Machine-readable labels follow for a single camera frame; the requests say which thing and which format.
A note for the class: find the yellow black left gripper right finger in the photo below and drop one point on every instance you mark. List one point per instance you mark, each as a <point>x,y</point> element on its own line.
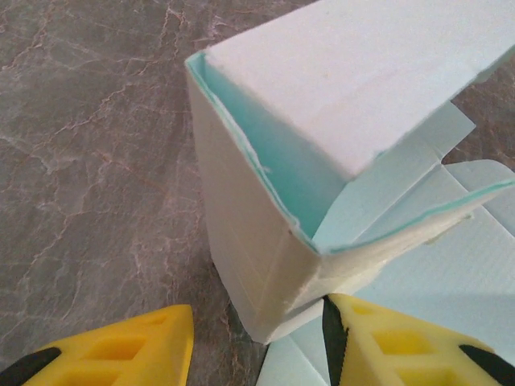
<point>402,354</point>

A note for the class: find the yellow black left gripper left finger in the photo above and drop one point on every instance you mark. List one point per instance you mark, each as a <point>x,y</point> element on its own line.
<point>120,354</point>

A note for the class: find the light blue paper box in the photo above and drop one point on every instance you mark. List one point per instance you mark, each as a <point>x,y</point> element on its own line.
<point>281,80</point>

